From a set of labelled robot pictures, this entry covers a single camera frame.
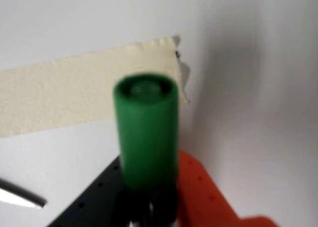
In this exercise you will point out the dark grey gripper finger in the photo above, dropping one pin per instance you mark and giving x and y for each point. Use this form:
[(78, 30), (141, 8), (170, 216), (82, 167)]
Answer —
[(94, 199)]

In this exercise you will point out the green capped black marker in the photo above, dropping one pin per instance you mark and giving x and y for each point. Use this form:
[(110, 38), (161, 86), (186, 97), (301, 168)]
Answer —
[(146, 137)]

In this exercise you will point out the long beige masking tape strip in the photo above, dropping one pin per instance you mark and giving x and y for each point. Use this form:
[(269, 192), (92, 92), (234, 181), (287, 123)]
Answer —
[(62, 93)]

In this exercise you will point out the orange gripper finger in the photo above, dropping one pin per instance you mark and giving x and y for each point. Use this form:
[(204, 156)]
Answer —
[(206, 194)]

